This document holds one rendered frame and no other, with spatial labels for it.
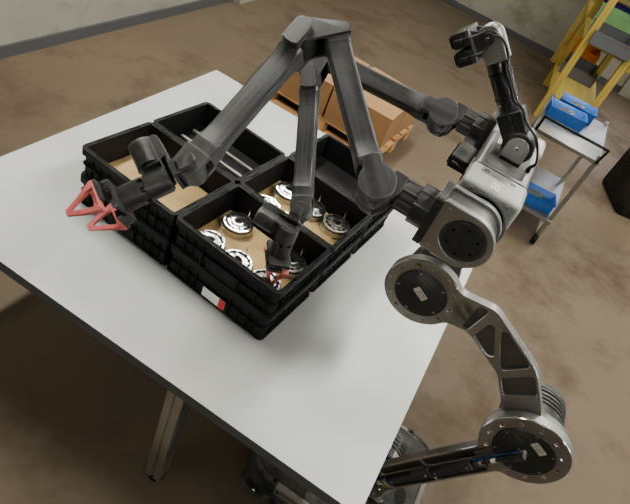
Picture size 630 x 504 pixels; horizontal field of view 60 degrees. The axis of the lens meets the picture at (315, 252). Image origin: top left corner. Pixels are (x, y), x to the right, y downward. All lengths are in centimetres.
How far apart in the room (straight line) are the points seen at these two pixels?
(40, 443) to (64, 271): 73
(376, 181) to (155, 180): 44
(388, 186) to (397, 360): 90
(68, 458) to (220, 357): 80
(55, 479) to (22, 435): 21
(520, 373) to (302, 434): 60
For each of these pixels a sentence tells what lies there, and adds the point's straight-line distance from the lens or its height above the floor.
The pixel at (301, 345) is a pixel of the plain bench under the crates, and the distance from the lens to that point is 176.
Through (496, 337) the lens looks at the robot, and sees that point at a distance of 147.
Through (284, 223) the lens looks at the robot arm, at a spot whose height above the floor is 109.
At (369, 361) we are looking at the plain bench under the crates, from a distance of 182.
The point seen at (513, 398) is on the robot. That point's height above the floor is 100.
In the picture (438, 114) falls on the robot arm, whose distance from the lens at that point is 153.
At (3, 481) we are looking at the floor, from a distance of 223.
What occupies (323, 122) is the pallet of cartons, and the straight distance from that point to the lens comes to 423.
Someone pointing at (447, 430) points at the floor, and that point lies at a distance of 277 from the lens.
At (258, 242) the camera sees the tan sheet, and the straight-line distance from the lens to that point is 182.
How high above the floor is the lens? 202
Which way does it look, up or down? 40 degrees down
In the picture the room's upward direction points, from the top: 25 degrees clockwise
